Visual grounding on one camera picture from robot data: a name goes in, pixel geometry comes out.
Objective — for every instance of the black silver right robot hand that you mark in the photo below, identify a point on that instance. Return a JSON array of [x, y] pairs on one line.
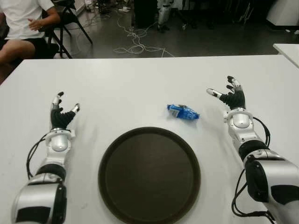
[[236, 99]]

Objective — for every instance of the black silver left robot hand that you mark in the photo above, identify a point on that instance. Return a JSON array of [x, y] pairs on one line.
[[58, 117]]

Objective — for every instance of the blue Oreo cookie packet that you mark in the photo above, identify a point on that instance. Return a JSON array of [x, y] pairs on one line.
[[184, 113]]

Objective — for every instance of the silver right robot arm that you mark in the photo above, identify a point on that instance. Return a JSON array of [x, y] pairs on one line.
[[273, 177]]

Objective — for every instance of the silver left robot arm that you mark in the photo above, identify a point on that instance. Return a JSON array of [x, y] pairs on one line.
[[35, 200]]

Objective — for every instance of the white side table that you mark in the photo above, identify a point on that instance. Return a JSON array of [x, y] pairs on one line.
[[289, 50]]

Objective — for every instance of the white paper scraps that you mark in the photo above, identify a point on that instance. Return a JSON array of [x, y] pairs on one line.
[[292, 31]]

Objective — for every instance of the black folding chair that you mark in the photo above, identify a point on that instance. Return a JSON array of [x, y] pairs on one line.
[[70, 18]]

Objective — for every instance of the white machine base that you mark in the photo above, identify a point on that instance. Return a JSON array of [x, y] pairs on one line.
[[285, 11]]

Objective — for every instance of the seated person in white shirt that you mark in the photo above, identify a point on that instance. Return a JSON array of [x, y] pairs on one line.
[[21, 18]]

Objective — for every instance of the round dark brown tray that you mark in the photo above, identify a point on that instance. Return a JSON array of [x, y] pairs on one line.
[[149, 177]]

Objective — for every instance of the silver humanoid robot leg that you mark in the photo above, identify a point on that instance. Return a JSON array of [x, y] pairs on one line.
[[162, 14]]

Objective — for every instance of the black cabinet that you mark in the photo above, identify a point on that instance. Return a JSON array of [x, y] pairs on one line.
[[144, 14]]

